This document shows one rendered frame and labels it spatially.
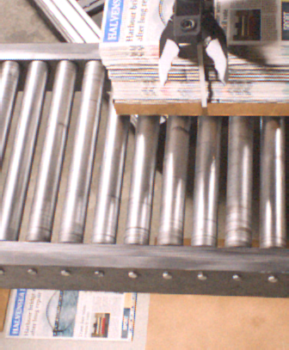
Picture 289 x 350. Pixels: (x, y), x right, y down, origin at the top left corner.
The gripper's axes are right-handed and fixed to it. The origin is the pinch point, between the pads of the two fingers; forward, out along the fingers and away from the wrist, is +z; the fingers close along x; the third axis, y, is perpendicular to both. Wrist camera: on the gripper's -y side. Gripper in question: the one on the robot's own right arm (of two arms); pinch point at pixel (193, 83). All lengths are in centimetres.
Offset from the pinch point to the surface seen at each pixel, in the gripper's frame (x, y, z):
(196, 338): 5, 40, 93
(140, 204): 10.9, -1.1, 24.7
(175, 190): 4.4, 1.7, 23.1
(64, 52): 31.5, 32.0, 5.3
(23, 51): 41, 32, 5
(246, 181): -9.4, 4.0, 22.2
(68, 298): 43, 49, 87
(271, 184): -14.2, 3.2, 22.2
